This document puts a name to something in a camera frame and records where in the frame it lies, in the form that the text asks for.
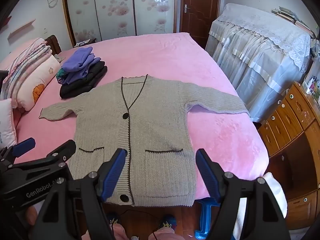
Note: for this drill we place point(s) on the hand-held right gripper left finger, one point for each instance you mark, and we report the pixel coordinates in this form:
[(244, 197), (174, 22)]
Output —
[(113, 175)]

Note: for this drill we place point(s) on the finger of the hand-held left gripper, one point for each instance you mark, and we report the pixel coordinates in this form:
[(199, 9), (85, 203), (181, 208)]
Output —
[(23, 146), (62, 152)]

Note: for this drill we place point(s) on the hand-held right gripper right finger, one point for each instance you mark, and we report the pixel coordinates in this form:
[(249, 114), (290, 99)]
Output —
[(207, 175)]

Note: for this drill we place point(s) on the grey knit cardigan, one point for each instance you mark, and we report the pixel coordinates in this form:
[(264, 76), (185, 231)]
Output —
[(155, 120)]

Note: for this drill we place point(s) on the person's left hand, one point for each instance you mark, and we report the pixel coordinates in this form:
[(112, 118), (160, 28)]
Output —
[(31, 216)]

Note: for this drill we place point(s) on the small pink pillow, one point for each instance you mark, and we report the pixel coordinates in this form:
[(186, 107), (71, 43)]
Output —
[(6, 122)]

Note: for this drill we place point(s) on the blue plastic stool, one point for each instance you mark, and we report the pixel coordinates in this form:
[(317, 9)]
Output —
[(206, 217)]

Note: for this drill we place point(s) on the person's left shoe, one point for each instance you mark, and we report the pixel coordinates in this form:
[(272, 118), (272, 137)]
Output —
[(113, 220)]

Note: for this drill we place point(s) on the person's shoe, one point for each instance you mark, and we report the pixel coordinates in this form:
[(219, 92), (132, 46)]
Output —
[(113, 220), (168, 221)]

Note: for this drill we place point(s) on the person's right shoe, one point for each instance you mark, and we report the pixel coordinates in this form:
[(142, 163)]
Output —
[(168, 221)]

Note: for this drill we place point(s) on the black folded garment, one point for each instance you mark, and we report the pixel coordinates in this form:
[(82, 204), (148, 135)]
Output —
[(77, 90)]

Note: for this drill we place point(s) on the pink comforter with orange print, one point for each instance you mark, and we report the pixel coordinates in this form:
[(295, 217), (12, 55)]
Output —
[(42, 80)]

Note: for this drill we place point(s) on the white cloth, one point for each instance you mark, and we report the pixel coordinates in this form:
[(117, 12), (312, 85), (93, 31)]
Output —
[(275, 195)]

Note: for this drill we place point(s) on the person's right leg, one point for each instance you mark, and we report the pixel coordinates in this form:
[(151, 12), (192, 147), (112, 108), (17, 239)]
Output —
[(162, 233)]

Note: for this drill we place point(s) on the teal printed folded garment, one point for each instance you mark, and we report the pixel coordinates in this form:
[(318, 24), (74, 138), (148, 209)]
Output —
[(60, 76)]

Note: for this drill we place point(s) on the folded pastel striped quilt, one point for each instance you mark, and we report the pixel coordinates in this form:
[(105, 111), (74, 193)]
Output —
[(27, 57)]

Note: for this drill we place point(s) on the purple folded garment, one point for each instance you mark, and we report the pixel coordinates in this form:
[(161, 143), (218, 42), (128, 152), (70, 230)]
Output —
[(80, 60)]

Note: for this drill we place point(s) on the small grey cloth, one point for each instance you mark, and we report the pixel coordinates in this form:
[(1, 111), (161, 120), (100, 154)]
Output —
[(59, 58)]

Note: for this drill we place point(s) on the wooden dresser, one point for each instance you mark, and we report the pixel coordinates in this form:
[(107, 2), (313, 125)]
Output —
[(287, 120)]

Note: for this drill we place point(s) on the dark wooden headboard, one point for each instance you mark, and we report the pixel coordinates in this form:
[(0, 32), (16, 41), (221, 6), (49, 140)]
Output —
[(53, 43)]

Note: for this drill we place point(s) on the pink bed blanket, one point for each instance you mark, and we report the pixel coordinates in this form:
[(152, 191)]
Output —
[(175, 55)]

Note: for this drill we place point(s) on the group of toiletry bottles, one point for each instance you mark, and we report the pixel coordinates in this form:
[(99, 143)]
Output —
[(311, 82)]

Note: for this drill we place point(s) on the lace-covered furniture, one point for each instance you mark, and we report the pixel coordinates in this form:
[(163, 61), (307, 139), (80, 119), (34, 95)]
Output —
[(257, 45)]

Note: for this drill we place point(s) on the floral sliding door wardrobe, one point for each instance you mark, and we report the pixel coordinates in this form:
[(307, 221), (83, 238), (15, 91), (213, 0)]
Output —
[(112, 5)]

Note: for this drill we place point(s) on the brown wooden door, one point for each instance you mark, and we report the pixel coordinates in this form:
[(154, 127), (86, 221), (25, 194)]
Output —
[(200, 10)]

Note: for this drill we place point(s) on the stack of books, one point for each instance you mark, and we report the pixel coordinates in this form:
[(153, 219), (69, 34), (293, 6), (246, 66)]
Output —
[(287, 15)]

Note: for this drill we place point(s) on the light wooden wall shelf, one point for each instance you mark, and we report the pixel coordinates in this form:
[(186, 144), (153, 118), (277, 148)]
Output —
[(20, 30)]

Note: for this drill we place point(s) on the red wall shelf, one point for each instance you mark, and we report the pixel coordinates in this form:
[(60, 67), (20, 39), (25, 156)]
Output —
[(7, 20)]

